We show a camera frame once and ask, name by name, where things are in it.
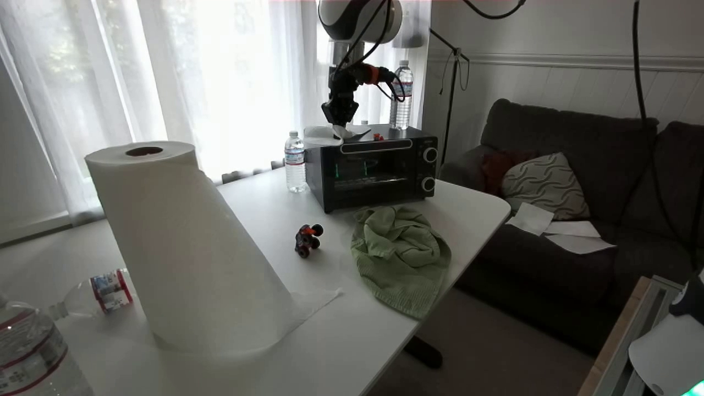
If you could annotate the wooden framed robot stand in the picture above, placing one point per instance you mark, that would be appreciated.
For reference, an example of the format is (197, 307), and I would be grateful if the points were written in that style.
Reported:
(622, 343)

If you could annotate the dark grey sofa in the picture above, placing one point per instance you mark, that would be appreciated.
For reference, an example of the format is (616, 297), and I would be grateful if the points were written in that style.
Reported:
(573, 272)

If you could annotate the white sheer curtain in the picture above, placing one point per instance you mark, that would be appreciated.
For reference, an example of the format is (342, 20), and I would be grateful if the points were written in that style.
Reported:
(221, 74)

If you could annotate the small red object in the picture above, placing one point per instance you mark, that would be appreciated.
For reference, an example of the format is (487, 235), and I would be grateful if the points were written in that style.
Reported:
(376, 135)

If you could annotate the green cloth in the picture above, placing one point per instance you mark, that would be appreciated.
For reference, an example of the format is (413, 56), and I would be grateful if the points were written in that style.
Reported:
(399, 256)

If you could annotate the white paper towel roll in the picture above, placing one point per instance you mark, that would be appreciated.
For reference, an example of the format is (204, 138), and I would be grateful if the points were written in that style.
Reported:
(190, 256)

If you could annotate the white paper towel sheet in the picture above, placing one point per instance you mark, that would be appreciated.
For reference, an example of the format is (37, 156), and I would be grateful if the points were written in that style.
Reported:
(354, 135)

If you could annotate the tall clear water bottle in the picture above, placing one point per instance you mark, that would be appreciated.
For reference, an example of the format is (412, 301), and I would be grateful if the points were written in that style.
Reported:
(400, 101)

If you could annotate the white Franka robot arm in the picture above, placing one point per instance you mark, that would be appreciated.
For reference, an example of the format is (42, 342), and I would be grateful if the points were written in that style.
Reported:
(358, 19)

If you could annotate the small red black toy car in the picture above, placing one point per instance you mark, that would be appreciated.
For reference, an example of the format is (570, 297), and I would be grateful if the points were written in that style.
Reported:
(309, 240)

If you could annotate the black toaster oven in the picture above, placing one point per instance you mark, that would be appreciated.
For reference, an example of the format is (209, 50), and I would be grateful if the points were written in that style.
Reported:
(366, 173)

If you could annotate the water bottle with red label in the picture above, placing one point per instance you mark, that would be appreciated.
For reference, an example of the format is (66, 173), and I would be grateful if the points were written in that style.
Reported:
(34, 360)

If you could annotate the beige patterned pillow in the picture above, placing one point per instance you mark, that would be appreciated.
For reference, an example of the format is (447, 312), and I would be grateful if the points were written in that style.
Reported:
(545, 186)

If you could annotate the small clear water bottle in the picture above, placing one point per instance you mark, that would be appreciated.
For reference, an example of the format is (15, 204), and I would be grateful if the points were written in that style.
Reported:
(292, 165)

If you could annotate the thin black tripod stand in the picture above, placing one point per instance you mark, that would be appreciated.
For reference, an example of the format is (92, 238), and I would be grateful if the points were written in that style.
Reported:
(453, 80)

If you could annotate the lying clear plastic bottle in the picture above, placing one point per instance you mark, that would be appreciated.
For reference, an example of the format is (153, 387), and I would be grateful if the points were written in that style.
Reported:
(102, 292)

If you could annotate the dark red cushion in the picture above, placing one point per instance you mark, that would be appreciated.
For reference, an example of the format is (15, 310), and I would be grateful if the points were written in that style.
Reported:
(495, 169)

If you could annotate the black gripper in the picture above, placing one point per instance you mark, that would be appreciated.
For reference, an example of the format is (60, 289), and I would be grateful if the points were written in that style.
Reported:
(342, 90)

